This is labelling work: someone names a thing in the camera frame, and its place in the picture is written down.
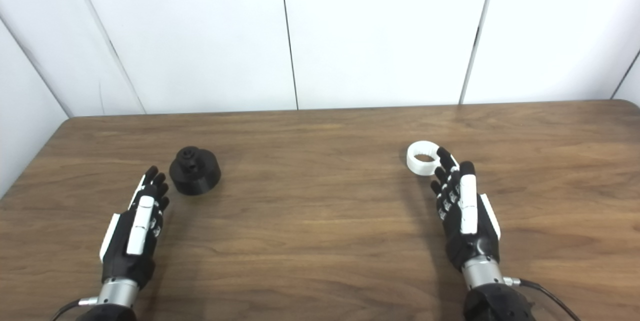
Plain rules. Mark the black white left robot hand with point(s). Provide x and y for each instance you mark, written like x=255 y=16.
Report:
x=131 y=256

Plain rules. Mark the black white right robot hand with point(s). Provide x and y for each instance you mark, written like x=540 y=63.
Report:
x=475 y=246

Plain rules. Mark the round black plastic part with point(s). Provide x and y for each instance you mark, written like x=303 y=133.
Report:
x=196 y=176

